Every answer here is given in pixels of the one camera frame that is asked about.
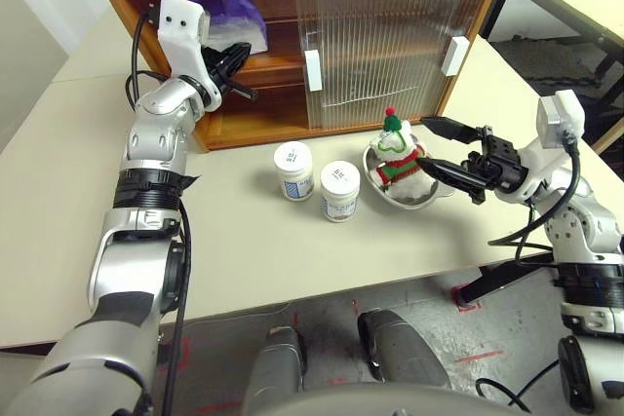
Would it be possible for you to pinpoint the white plush toy green hat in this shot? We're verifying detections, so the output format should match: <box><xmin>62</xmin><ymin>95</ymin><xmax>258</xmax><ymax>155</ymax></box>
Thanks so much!
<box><xmin>372</xmin><ymin>106</ymin><xmax>438</xmax><ymax>203</ymax></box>

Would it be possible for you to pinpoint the light grey curved body shell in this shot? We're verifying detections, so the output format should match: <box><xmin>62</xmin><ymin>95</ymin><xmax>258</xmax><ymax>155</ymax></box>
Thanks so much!
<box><xmin>238</xmin><ymin>381</ymin><xmax>532</xmax><ymax>416</ymax></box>

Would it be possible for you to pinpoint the white door handle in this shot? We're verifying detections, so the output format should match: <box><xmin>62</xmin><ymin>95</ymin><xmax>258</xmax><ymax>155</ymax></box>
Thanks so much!
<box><xmin>441</xmin><ymin>35</ymin><xmax>471</xmax><ymax>77</ymax></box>
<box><xmin>303</xmin><ymin>49</ymin><xmax>323</xmax><ymax>93</ymax></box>

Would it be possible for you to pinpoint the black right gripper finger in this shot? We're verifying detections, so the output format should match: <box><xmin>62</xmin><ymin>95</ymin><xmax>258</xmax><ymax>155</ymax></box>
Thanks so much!
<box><xmin>417</xmin><ymin>157</ymin><xmax>489</xmax><ymax>206</ymax></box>
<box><xmin>419</xmin><ymin>115</ymin><xmax>482</xmax><ymax>145</ymax></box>

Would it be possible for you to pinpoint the thin black floor cable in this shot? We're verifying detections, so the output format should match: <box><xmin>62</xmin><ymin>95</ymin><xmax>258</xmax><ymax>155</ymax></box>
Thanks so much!
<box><xmin>475</xmin><ymin>359</ymin><xmax>562</xmax><ymax>412</ymax></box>

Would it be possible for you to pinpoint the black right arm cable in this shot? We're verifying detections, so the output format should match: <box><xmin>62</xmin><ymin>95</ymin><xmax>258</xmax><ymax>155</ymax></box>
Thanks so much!
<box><xmin>488</xmin><ymin>131</ymin><xmax>584</xmax><ymax>264</ymax></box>

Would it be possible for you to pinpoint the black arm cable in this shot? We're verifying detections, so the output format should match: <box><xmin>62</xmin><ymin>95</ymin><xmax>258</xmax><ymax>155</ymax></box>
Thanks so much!
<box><xmin>488</xmin><ymin>131</ymin><xmax>584</xmax><ymax>264</ymax></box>
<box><xmin>124</xmin><ymin>5</ymin><xmax>194</xmax><ymax>416</ymax></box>

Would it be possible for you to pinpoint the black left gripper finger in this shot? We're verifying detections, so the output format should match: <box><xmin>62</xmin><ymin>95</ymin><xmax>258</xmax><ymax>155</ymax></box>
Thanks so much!
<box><xmin>225</xmin><ymin>78</ymin><xmax>258</xmax><ymax>102</ymax></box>
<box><xmin>221</xmin><ymin>42</ymin><xmax>254</xmax><ymax>74</ymax></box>

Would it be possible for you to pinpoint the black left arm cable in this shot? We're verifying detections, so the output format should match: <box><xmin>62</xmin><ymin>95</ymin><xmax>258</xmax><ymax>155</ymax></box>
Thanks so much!
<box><xmin>124</xmin><ymin>5</ymin><xmax>194</xmax><ymax>416</ymax></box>

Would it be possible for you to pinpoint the black metal table frame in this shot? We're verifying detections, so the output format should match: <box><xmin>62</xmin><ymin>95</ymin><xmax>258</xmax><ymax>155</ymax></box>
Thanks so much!
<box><xmin>480</xmin><ymin>0</ymin><xmax>624</xmax><ymax>95</ymax></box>

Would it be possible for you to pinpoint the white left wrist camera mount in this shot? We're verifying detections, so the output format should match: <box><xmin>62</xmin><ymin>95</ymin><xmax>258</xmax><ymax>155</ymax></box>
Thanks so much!
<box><xmin>156</xmin><ymin>0</ymin><xmax>221</xmax><ymax>113</ymax></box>

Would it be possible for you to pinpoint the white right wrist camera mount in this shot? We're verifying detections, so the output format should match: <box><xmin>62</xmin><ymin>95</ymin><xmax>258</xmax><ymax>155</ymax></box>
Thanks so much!
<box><xmin>509</xmin><ymin>91</ymin><xmax>585</xmax><ymax>203</ymax></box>

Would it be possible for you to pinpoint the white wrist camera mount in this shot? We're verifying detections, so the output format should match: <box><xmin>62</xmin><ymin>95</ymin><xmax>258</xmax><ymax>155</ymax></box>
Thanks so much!
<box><xmin>509</xmin><ymin>91</ymin><xmax>585</xmax><ymax>203</ymax></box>
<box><xmin>156</xmin><ymin>0</ymin><xmax>221</xmax><ymax>113</ymax></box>

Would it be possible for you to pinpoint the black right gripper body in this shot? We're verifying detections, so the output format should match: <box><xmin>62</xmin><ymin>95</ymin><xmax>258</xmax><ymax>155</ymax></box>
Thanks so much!
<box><xmin>461</xmin><ymin>126</ymin><xmax>530</xmax><ymax>192</ymax></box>

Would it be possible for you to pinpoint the round metal dish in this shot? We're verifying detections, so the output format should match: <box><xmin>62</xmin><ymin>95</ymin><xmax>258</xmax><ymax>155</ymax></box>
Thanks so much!
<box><xmin>361</xmin><ymin>140</ymin><xmax>457</xmax><ymax>210</ymax></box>

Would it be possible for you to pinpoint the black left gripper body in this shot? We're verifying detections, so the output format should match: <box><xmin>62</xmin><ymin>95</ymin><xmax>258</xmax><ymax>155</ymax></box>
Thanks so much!
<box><xmin>200</xmin><ymin>44</ymin><xmax>241</xmax><ymax>92</ymax></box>

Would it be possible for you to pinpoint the wooden cabinet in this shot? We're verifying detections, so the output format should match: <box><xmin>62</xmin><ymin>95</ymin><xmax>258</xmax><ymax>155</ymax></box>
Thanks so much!
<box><xmin>89</xmin><ymin>0</ymin><xmax>514</xmax><ymax>152</ymax></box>

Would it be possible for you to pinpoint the black table leg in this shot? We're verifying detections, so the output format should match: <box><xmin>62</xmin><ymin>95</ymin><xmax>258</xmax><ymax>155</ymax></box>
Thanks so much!
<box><xmin>452</xmin><ymin>257</ymin><xmax>560</xmax><ymax>311</ymax></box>

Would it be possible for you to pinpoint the green heart carabiner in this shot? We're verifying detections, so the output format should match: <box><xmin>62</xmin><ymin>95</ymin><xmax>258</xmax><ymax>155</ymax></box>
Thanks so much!
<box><xmin>378</xmin><ymin>129</ymin><xmax>407</xmax><ymax>152</ymax></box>

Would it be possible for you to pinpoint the dark grey rounded shell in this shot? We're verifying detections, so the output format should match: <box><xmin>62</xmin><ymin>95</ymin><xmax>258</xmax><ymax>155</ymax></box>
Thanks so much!
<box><xmin>357</xmin><ymin>307</ymin><xmax>452</xmax><ymax>388</ymax></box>
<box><xmin>241</xmin><ymin>325</ymin><xmax>308</xmax><ymax>416</ymax></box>

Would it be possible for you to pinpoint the white bottle brown label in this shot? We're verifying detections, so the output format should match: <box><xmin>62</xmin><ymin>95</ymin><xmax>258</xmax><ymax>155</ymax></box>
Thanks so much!
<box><xmin>319</xmin><ymin>161</ymin><xmax>362</xmax><ymax>224</ymax></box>

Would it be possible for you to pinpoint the white bottle blue label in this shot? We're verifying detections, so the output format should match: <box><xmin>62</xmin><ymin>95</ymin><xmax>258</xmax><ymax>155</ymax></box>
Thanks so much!
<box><xmin>272</xmin><ymin>140</ymin><xmax>316</xmax><ymax>202</ymax></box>

